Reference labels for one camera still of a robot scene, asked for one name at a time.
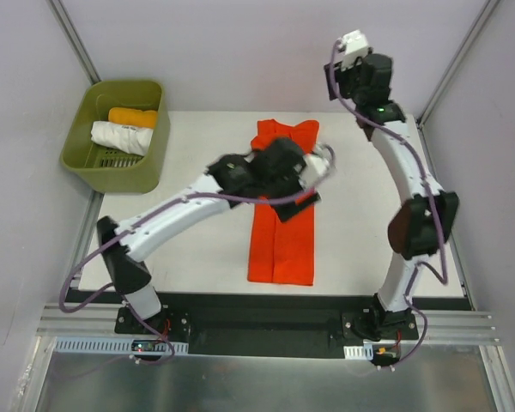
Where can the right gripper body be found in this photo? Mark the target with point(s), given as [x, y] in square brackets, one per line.
[332, 80]

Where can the orange t shirt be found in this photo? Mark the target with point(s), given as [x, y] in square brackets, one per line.
[283, 252]

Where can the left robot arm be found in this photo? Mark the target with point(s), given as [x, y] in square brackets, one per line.
[282, 176]

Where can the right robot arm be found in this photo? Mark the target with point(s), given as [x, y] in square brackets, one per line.
[420, 229]

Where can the rolled yellow t shirt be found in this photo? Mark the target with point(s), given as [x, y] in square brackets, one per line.
[133, 117]

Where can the green plastic basket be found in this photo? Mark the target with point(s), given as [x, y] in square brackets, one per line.
[108, 169]

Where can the rolled white t shirt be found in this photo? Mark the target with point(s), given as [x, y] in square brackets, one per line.
[128, 139]

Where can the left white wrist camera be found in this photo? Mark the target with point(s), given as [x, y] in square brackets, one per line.
[320, 162]

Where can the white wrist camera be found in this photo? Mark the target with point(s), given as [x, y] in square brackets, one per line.
[352, 46]
[320, 162]

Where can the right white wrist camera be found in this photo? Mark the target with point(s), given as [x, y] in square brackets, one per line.
[352, 46]

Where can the right aluminium corner post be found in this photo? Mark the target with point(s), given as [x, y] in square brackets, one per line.
[484, 15]

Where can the aluminium corner post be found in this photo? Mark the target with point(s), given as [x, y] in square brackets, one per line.
[74, 39]
[484, 15]

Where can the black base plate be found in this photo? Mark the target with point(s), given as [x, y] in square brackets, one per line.
[293, 326]

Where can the aluminium rail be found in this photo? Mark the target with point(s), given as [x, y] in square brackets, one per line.
[443, 327]

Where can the left aluminium corner post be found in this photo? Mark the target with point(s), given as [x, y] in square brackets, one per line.
[74, 39]

